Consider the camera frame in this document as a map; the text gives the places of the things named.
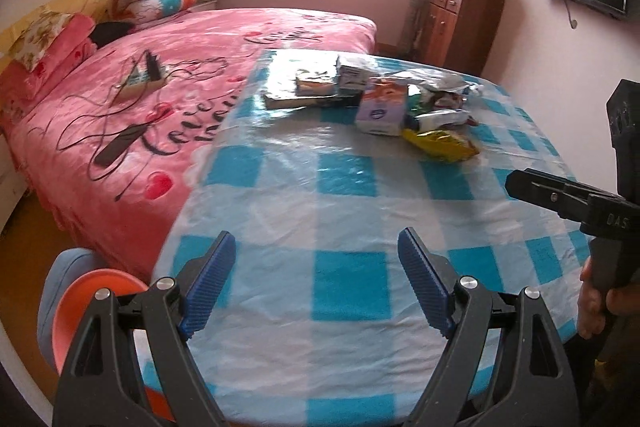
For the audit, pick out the bed with pink bedspread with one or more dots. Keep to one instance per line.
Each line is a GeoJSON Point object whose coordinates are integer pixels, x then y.
{"type": "Point", "coordinates": [200, 37]}

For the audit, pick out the brown wooden cabinet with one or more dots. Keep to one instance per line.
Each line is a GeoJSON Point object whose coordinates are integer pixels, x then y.
{"type": "Point", "coordinates": [460, 27]}

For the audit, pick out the white power strip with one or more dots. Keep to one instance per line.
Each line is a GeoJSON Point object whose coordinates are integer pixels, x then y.
{"type": "Point", "coordinates": [137, 83]}

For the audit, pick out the white green paper packet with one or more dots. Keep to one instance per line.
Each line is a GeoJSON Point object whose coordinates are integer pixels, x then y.
{"type": "Point", "coordinates": [355, 72]}

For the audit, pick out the pink pillow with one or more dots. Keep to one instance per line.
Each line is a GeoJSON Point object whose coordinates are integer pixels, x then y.
{"type": "Point", "coordinates": [70, 42]}

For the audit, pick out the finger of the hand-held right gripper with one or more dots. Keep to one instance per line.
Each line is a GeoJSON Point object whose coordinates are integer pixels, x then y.
{"type": "Point", "coordinates": [540, 189]}

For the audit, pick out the black charger plug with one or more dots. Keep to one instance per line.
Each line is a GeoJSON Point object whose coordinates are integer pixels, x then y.
{"type": "Point", "coordinates": [152, 64]}

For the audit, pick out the brown snack packet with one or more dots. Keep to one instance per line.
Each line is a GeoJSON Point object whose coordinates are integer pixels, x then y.
{"type": "Point", "coordinates": [315, 84]}

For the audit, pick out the black cloth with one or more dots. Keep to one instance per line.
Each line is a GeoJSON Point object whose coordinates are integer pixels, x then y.
{"type": "Point", "coordinates": [110, 32]}

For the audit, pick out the white plastic wrapper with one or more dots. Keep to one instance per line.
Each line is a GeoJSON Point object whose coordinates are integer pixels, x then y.
{"type": "Point", "coordinates": [440, 119]}

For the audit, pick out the silver foil wrapper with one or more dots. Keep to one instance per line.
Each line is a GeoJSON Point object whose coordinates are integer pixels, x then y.
{"type": "Point", "coordinates": [440, 79]}

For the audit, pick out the purple and orange box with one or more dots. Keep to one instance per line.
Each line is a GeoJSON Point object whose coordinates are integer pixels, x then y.
{"type": "Point", "coordinates": [382, 109]}

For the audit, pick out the person's right hand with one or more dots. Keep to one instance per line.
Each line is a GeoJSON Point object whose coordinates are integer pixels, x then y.
{"type": "Point", "coordinates": [590, 307]}

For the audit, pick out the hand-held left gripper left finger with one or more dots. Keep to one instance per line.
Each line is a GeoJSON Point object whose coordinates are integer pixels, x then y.
{"type": "Point", "coordinates": [210, 282]}

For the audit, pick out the floral pillow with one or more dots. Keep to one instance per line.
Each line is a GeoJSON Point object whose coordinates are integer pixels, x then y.
{"type": "Point", "coordinates": [40, 37]}

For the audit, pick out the glossy flat book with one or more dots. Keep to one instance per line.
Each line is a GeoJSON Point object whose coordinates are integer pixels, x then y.
{"type": "Point", "coordinates": [282, 77]}

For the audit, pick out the red snack packet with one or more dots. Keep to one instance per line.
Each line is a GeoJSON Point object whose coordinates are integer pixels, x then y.
{"type": "Point", "coordinates": [447, 99]}

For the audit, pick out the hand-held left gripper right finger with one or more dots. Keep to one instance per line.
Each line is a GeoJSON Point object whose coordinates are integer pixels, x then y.
{"type": "Point", "coordinates": [425, 282]}

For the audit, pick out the blue checked tablecloth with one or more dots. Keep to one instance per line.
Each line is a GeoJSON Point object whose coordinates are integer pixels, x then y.
{"type": "Point", "coordinates": [325, 167]}

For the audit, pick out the yellow snack packet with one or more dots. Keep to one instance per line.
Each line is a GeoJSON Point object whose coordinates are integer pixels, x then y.
{"type": "Point", "coordinates": [442, 144]}

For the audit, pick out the blue round stool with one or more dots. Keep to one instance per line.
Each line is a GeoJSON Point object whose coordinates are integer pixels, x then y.
{"type": "Point", "coordinates": [55, 277]}

